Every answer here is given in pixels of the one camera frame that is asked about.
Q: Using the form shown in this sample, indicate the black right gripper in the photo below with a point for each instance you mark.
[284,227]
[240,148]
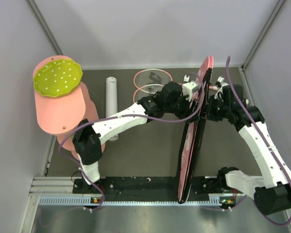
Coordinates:
[206,113]

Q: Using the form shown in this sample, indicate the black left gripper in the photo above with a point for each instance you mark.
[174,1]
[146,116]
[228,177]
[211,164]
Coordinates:
[187,112]

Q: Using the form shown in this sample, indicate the pink sport racket bag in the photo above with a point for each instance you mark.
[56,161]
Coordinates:
[193,134]

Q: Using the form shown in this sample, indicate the pink racket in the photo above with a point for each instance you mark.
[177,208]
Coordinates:
[145,91]
[151,77]

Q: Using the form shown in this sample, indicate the white shuttlecock tube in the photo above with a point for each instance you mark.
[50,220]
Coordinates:
[111,96]

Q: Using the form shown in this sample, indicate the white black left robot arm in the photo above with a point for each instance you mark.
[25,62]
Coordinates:
[90,136]

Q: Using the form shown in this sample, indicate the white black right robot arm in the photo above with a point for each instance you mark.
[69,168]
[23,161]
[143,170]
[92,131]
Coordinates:
[272,192]

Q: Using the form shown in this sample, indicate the pink tiered shelf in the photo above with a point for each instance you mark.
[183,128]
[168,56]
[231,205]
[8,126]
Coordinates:
[60,116]

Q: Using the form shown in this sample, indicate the green dotted scalloped plate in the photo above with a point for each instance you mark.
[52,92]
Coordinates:
[57,78]

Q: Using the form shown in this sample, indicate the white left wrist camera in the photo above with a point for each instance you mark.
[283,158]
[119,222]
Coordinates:
[190,88]

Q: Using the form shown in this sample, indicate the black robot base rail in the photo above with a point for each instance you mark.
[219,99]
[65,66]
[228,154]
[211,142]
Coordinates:
[159,189]

